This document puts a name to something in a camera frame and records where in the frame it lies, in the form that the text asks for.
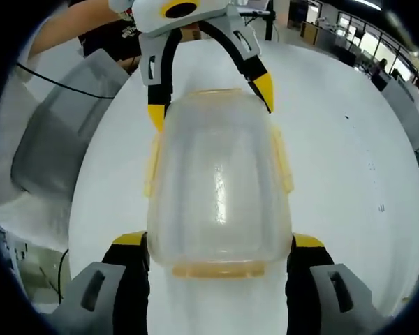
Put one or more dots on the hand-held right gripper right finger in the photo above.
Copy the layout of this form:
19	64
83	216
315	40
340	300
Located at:
310	279

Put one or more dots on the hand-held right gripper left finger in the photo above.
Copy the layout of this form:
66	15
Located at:
125	279

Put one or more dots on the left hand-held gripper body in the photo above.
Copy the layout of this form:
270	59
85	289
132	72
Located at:
181	15

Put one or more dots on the clear plastic container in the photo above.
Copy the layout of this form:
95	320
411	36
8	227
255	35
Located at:
216	174

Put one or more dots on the brown cardboard box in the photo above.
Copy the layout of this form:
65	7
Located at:
190	33

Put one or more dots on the black laptop stand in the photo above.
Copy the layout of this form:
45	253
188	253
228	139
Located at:
270	21

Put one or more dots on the wooden cabinet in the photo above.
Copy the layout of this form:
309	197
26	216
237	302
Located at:
309	32

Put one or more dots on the person's black printed shirt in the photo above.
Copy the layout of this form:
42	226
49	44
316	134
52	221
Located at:
104	38

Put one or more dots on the grey desk partition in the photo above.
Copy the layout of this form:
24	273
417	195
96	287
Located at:
405	103

